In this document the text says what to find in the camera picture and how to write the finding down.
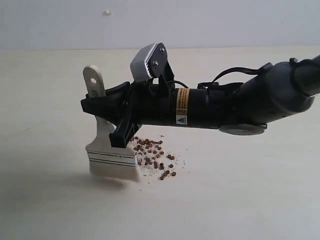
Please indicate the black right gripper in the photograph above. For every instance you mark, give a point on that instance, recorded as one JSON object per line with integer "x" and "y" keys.
{"x": 145, "y": 104}

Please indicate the wooden paint brush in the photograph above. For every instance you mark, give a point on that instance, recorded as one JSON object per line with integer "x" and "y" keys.
{"x": 105, "y": 159}

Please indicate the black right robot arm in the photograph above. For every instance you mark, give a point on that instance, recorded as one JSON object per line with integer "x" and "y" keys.
{"x": 274, "y": 92}

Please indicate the pile of crumbs and pellets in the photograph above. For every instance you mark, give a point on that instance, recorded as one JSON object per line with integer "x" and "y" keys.
{"x": 161, "y": 167}

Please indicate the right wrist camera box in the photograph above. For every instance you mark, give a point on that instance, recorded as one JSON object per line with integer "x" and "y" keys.
{"x": 149, "y": 62}

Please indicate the small white wall fixture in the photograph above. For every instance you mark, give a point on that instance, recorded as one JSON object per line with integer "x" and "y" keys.
{"x": 107, "y": 13}

